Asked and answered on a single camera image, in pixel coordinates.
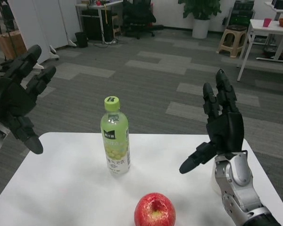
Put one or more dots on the white office desk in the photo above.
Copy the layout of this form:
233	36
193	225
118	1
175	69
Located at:
100	7

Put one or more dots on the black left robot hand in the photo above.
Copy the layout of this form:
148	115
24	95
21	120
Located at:
11	99

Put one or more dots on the white table with boxes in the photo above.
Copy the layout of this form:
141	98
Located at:
280	10

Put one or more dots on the white plant pot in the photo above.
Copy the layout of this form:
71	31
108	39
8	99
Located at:
201	29

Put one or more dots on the pink cup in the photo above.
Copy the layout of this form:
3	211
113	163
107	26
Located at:
266	22

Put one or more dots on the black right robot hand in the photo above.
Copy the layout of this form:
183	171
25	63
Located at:
226	133

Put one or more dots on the white power strip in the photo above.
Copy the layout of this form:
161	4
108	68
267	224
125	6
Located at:
110	42

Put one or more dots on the white paper cup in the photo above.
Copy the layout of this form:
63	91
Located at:
214	179

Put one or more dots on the black cabinet under desk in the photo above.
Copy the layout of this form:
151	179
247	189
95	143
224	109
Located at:
94	26

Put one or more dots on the red apple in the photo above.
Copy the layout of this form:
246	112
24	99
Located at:
155	212

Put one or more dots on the green leafy plant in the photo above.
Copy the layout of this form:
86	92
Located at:
200	8

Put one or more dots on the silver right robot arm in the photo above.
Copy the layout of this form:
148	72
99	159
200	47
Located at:
240	188

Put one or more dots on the black trash bin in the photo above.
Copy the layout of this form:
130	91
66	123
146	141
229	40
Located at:
81	40

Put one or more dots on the green black equipment stack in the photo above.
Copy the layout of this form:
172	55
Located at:
240	13

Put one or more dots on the brown wooden box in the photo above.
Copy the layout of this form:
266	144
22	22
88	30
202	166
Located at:
11	44

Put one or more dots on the black office chair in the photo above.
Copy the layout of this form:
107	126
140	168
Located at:
138	16

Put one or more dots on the beige plastic stool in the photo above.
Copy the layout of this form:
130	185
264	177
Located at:
233	30

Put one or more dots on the wide white partition panel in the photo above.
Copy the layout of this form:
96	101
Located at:
33	21

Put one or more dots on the white side table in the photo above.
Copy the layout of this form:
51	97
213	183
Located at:
266	30

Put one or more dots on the green drink bottle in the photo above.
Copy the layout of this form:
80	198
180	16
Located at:
115	141

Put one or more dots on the narrow white partition panel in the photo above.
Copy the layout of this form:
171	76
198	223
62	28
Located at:
67	21

